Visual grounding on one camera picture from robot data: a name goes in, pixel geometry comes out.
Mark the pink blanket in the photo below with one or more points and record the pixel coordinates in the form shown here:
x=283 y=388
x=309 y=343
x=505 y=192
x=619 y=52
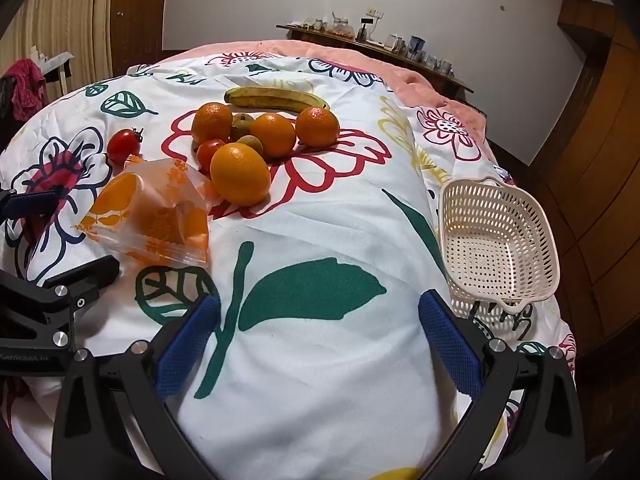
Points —
x=415 y=87

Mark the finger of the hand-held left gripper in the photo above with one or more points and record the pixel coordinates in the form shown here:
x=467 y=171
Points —
x=85 y=278
x=30 y=203

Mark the yellow banana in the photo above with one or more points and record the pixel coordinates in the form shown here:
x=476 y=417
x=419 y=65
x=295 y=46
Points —
x=270 y=99

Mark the orange printed plastic bag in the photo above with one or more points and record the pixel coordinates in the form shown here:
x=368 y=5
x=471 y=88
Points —
x=150 y=215

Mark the brown wooden door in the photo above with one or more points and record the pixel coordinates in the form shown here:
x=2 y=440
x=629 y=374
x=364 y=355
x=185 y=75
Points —
x=137 y=15

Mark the white wall socket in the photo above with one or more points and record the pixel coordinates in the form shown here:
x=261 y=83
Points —
x=374 y=12

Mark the pink cloth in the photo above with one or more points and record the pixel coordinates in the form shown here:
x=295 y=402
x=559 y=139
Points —
x=27 y=87

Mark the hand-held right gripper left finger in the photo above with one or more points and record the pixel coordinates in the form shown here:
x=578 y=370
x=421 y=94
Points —
x=186 y=341

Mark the wooden headboard shelf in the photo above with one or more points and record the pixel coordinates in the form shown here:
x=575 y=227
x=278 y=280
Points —
x=400 y=60

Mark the large orange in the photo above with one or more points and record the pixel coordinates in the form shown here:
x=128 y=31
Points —
x=240 y=174

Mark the white side table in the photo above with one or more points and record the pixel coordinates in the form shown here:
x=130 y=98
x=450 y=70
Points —
x=57 y=62

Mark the beige curtain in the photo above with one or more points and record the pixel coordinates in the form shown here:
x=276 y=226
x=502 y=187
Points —
x=65 y=20

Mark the red tomato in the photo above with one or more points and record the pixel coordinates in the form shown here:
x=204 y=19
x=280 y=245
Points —
x=209 y=155
x=123 y=147

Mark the white floral blanket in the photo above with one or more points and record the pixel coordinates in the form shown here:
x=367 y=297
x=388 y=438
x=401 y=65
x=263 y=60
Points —
x=325 y=220

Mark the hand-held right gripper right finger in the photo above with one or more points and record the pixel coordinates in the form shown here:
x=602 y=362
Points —
x=450 y=341

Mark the cream plastic basket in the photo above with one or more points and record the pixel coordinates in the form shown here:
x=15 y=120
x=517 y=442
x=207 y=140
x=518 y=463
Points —
x=500 y=240

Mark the brown wooden wardrobe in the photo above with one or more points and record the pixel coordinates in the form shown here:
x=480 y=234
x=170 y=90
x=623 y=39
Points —
x=600 y=160

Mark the brown kiwi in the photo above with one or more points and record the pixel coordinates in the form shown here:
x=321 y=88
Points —
x=251 y=144
x=242 y=125

